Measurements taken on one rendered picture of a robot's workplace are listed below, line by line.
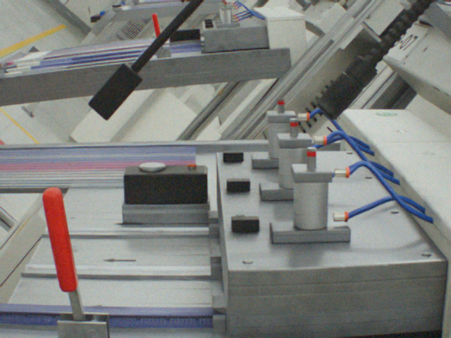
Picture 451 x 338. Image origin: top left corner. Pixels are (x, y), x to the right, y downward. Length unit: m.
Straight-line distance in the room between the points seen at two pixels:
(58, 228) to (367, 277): 0.18
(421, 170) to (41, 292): 0.30
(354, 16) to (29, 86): 0.70
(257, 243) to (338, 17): 1.35
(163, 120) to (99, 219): 4.37
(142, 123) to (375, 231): 4.66
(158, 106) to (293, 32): 3.32
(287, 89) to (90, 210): 1.06
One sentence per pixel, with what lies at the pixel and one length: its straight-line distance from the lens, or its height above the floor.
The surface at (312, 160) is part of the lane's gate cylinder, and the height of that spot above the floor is 1.19.
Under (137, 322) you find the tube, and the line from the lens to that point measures 0.61.
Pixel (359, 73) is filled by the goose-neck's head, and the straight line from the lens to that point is 0.59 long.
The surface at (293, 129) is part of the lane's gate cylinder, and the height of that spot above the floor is 1.19.
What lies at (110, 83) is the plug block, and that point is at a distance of 0.74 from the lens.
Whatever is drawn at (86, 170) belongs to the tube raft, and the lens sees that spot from 1.03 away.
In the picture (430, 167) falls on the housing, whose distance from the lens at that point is 0.72.
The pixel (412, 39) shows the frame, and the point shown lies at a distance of 1.13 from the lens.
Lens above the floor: 1.23
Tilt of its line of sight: 8 degrees down
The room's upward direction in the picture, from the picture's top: 42 degrees clockwise
